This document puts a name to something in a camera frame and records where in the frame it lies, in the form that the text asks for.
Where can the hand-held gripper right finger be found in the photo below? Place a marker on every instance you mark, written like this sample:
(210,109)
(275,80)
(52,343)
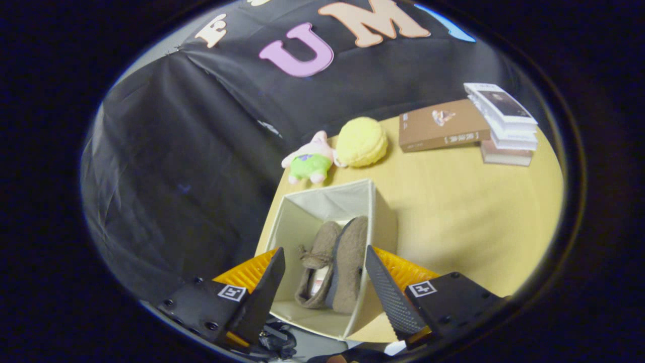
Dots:
(390,297)

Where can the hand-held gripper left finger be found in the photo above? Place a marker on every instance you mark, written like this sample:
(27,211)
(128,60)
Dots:
(262,292)

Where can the brown felt shoe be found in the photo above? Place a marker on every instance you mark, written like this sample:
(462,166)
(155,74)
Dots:
(320,247)
(350,262)

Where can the beige fabric storage box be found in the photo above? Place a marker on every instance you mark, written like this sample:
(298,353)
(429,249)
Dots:
(302,212)

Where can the pink and green plush toy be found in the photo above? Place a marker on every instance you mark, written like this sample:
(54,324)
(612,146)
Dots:
(310,164)

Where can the black backdrop cloth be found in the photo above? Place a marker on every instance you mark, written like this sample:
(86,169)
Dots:
(176,176)

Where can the yellow round plush cushion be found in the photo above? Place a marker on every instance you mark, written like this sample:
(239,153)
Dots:
(362,142)

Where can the brown cover book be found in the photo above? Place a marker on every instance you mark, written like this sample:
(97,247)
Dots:
(443,128)

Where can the mauve book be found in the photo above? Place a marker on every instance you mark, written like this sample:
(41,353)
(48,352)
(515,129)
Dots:
(504,156)

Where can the white book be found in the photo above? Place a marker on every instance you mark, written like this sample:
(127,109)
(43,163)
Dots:
(516,142)
(514,130)

